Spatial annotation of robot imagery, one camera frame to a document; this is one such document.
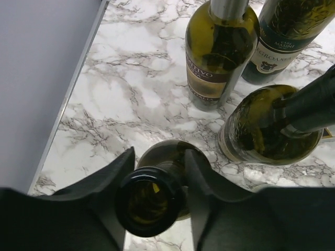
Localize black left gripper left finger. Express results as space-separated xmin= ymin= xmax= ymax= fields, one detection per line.
xmin=1 ymin=147 xmax=135 ymax=250

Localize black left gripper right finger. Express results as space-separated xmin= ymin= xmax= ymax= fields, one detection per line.
xmin=185 ymin=150 xmax=334 ymax=250

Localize olive wine bottle brown label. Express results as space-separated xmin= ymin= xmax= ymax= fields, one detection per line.
xmin=115 ymin=140 xmax=205 ymax=237

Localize green wine bottle cream label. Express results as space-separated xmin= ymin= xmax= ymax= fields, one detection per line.
xmin=217 ymin=64 xmax=335 ymax=165

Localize square clear liquor bottle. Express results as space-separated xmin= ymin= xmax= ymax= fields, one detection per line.
xmin=321 ymin=128 xmax=334 ymax=142

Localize green bottle Primitivo label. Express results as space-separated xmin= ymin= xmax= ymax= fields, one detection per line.
xmin=185 ymin=0 xmax=260 ymax=111

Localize dark green bottle Masini label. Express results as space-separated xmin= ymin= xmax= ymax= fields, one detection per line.
xmin=242 ymin=0 xmax=334 ymax=84

